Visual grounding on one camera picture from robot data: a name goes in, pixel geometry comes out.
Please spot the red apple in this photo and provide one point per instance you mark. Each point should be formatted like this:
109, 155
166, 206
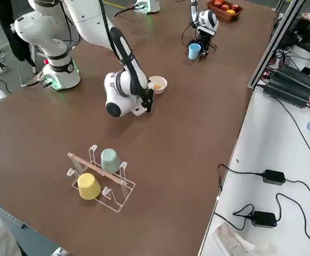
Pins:
219, 3
235, 6
225, 7

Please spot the black hanging cloth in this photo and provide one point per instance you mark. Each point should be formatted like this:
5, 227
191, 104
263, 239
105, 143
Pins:
14, 45

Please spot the yellow cup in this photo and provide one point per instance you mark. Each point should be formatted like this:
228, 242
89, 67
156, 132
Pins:
89, 186

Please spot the pale green cup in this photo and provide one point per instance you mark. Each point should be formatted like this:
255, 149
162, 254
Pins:
111, 161

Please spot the blue plastic cup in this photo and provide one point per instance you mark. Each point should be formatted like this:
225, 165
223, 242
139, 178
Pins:
194, 53

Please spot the yellow mango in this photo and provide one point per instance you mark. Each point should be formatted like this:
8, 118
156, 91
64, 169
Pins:
231, 12

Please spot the black power supply box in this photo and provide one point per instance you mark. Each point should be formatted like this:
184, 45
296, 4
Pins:
288, 93
298, 76

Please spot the black power adapter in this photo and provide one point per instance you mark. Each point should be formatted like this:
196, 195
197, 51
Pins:
262, 218
273, 176

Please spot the clear plastic bag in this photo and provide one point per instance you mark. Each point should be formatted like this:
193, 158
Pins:
232, 240

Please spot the white round plate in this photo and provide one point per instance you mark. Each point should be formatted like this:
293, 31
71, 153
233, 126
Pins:
162, 90

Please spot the aluminium frame post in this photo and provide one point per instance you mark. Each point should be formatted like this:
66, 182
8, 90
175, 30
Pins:
275, 42

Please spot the brown wicker basket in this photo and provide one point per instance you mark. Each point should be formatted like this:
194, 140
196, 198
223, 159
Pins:
223, 14

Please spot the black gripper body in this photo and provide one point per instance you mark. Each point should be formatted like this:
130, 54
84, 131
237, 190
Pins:
205, 37
148, 98

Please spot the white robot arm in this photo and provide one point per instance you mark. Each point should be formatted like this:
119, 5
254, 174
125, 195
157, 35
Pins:
209, 18
91, 16

